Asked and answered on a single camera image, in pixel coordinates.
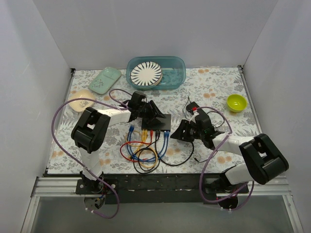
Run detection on blue striped white plate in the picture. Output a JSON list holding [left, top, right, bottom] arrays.
[[130, 62, 163, 87]]

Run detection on floral table mat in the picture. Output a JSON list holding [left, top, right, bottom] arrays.
[[47, 67, 259, 175]]

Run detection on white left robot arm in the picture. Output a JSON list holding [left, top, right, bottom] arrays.
[[71, 91, 166, 181]]

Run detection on black network switch box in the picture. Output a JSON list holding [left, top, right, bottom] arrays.
[[141, 114, 171, 132]]

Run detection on teal plastic basin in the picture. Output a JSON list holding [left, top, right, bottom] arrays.
[[126, 56, 186, 90]]

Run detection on yellow ethernet cable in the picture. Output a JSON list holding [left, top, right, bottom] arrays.
[[123, 129, 161, 169]]

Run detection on black power adapter brick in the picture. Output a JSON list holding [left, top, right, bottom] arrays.
[[186, 101, 199, 115]]

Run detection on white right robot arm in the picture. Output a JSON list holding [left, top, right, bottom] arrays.
[[171, 113, 289, 190]]

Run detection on red ethernet cable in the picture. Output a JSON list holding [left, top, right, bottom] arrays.
[[119, 130, 154, 161]]

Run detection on green rectangular ceramic dish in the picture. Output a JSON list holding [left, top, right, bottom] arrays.
[[89, 67, 121, 95]]

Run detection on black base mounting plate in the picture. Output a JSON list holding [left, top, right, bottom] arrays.
[[75, 173, 242, 204]]

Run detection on lime green bowl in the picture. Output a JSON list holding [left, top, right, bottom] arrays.
[[226, 94, 247, 113]]

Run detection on aluminium frame rail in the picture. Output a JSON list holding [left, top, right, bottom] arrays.
[[31, 177, 292, 197]]

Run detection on thin black power cord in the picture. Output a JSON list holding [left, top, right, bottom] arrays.
[[182, 96, 226, 164]]

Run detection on black ethernet cable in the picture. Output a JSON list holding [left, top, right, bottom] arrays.
[[132, 130, 195, 174]]

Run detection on beige square panda dish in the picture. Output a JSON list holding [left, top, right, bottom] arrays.
[[69, 89, 96, 113]]

